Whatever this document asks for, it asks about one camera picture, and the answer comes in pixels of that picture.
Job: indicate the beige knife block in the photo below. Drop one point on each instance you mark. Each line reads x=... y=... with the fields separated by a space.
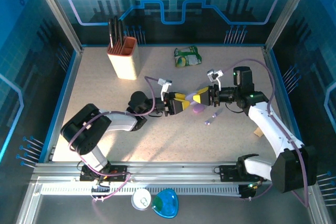
x=124 y=64

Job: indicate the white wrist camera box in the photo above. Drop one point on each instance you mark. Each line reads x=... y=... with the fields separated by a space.
x=214 y=75
x=165 y=87

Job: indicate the aluminium mounting rail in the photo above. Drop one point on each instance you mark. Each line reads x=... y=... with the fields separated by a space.
x=170 y=167

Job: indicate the small tan block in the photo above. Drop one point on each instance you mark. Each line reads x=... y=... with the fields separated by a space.
x=258 y=132

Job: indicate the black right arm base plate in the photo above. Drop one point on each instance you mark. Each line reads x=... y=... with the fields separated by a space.
x=227 y=174

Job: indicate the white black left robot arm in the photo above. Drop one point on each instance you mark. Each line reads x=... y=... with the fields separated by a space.
x=120 y=121

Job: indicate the white round lid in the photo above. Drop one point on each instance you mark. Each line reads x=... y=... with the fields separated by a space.
x=141 y=200

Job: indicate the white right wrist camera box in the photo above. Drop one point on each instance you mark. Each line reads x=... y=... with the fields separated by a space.
x=214 y=75

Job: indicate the table side rail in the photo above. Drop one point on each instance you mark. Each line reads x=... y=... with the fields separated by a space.
x=74 y=64
x=271 y=61

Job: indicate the blue plastic dish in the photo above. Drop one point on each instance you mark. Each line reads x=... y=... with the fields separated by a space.
x=165 y=203

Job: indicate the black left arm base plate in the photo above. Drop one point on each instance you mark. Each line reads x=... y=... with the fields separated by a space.
x=118 y=170

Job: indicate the green snack bag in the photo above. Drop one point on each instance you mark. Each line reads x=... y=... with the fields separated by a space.
x=187 y=56

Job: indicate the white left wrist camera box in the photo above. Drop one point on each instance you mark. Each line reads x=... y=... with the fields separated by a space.
x=165 y=87

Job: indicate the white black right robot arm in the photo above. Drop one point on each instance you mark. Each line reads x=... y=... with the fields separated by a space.
x=270 y=127

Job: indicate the aluminium frame post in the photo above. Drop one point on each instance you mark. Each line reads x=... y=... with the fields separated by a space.
x=288 y=11
x=57 y=14

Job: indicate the pink earbud charging case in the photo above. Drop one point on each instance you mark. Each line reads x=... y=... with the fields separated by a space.
x=198 y=109

